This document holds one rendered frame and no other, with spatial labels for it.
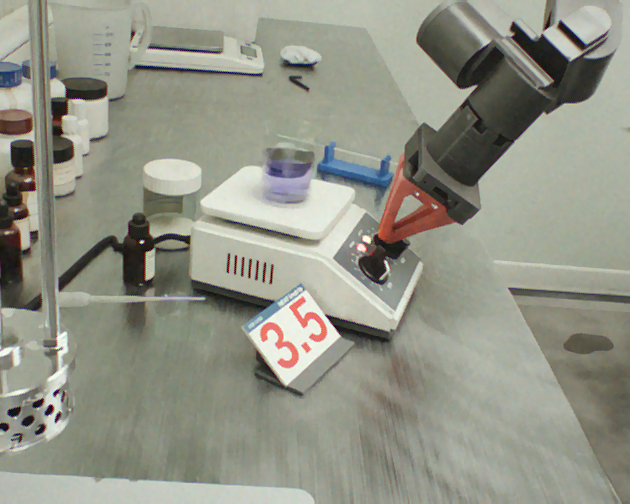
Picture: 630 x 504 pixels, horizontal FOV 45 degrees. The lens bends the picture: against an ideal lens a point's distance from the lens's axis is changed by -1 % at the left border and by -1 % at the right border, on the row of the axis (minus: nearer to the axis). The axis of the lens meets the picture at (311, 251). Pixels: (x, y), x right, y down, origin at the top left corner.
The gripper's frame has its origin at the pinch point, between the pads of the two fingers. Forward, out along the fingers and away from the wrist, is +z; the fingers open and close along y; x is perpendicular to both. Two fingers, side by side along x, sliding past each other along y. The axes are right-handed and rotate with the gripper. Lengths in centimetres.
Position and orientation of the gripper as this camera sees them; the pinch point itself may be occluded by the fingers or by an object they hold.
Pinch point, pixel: (388, 231)
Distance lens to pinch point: 74.7
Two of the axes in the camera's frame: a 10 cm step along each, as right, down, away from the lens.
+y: -1.2, 5.3, -8.4
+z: -5.7, 6.6, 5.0
